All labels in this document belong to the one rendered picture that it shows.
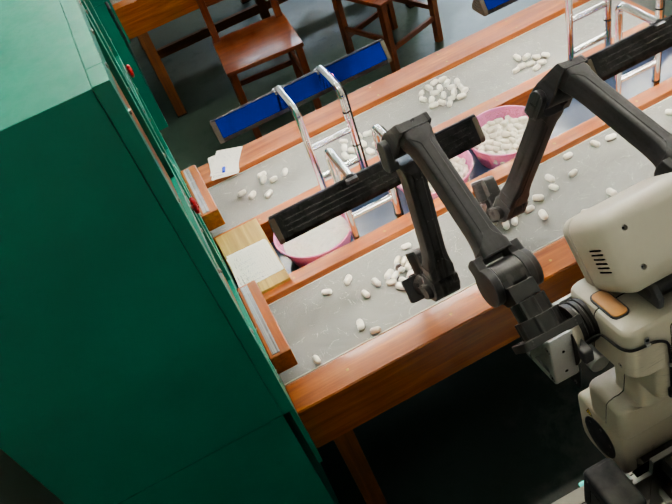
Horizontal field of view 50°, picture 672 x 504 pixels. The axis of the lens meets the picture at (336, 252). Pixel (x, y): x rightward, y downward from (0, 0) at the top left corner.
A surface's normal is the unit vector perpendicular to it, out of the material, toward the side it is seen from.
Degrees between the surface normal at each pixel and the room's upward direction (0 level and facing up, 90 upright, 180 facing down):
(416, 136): 28
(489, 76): 0
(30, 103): 0
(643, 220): 47
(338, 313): 0
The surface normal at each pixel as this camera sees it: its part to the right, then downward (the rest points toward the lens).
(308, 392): -0.26, -0.68
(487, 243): 0.03, -0.38
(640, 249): 0.11, -0.04
